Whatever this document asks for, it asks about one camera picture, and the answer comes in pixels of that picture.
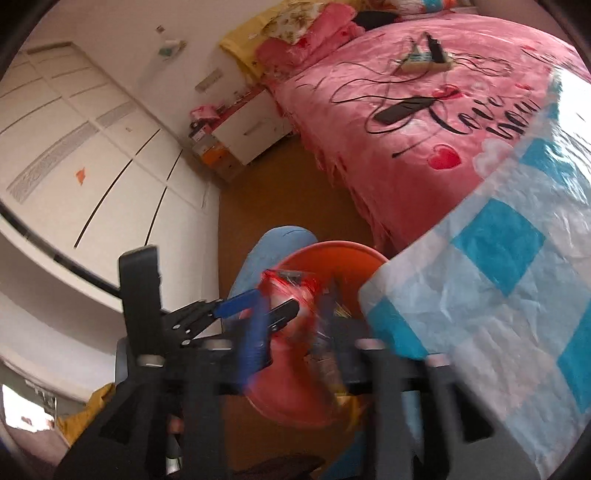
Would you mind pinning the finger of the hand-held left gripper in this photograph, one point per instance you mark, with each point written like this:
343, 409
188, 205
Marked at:
235, 305
284, 316

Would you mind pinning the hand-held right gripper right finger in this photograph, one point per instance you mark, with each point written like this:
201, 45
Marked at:
337, 332

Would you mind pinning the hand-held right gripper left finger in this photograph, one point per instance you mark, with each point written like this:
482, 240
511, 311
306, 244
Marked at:
256, 341

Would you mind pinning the red snack wrapper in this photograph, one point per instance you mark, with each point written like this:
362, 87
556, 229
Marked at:
286, 284

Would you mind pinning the orange plastic bucket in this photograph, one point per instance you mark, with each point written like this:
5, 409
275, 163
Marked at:
332, 258

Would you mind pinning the person's leg in blue jeans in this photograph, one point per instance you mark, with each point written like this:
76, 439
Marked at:
272, 258

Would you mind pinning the orange sticker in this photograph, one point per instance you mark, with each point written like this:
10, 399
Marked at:
81, 176

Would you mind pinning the orange box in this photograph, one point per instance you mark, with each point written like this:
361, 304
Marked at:
214, 157

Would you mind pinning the white wardrobe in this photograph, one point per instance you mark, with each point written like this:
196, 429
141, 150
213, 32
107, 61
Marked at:
69, 138

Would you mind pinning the blue checkered tablecloth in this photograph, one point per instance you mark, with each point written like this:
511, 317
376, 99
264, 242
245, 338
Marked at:
498, 258

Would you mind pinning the white nightstand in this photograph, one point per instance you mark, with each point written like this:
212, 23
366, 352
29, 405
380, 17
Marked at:
249, 124

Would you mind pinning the pink printed blanket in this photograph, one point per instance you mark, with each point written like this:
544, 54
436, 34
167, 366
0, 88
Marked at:
369, 152

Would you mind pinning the pink bag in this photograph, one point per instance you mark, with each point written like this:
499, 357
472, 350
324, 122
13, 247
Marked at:
203, 113

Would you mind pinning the black remote control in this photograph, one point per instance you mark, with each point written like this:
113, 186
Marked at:
401, 110

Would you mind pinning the yellow blanket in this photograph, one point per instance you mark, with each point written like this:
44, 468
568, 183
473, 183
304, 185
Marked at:
240, 44

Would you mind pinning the white power strip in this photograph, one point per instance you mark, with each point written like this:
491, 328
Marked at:
418, 59

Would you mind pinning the pink folded blanket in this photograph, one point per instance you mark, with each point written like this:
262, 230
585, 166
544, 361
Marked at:
318, 32

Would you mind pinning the floral pillow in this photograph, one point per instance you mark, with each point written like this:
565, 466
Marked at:
291, 23

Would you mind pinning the black charger plug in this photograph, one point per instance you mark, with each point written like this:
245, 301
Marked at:
434, 48

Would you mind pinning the black cloth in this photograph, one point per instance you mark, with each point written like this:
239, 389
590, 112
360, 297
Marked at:
376, 18

